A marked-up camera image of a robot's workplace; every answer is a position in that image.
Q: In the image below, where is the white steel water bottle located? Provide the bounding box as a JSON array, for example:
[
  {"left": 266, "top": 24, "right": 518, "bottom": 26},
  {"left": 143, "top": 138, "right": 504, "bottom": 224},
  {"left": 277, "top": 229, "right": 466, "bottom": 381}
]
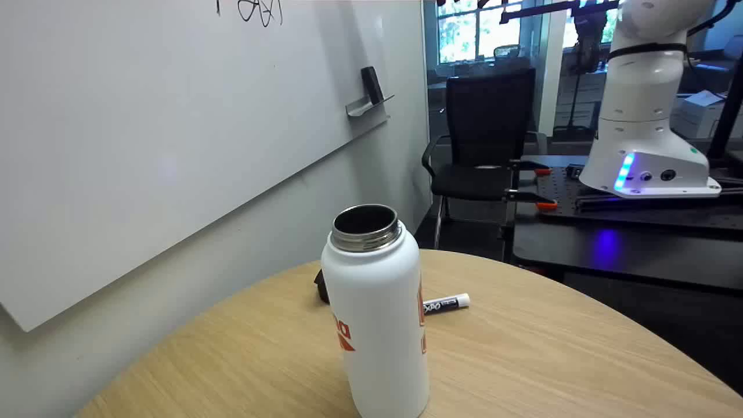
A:
[{"left": 319, "top": 201, "right": 432, "bottom": 418}]

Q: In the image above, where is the black vertical post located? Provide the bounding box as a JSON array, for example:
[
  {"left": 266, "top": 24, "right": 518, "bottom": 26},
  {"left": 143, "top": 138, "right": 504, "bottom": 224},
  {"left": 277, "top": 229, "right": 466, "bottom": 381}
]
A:
[{"left": 706, "top": 72, "right": 743, "bottom": 169}]

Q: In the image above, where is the white wall whiteboard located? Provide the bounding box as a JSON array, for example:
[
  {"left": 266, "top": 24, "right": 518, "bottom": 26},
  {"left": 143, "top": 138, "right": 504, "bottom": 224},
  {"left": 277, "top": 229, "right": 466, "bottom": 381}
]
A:
[{"left": 0, "top": 0, "right": 392, "bottom": 334}]

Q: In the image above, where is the bright window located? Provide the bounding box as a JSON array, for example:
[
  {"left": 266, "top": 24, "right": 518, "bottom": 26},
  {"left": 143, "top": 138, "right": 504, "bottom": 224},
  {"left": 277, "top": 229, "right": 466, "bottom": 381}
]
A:
[{"left": 435, "top": 0, "right": 622, "bottom": 68}]

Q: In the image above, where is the white cardboard box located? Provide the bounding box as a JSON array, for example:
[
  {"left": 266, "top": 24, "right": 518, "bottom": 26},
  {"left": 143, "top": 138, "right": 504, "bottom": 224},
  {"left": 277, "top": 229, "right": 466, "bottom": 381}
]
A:
[{"left": 678, "top": 87, "right": 726, "bottom": 144}]

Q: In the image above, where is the black office chair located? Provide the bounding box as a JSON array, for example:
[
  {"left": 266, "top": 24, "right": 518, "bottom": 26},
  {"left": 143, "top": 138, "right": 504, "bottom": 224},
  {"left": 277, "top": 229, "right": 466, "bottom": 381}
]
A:
[{"left": 420, "top": 68, "right": 544, "bottom": 252}]

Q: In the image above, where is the black bottle lid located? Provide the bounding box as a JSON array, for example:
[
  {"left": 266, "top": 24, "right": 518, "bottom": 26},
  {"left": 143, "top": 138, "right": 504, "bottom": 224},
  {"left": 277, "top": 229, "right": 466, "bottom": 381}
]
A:
[{"left": 310, "top": 267, "right": 333, "bottom": 306}]

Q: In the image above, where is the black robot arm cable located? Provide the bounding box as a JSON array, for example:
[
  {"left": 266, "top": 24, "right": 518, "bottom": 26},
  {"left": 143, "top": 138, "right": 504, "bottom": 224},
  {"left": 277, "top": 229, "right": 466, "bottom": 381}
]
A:
[{"left": 608, "top": 0, "right": 740, "bottom": 60}]

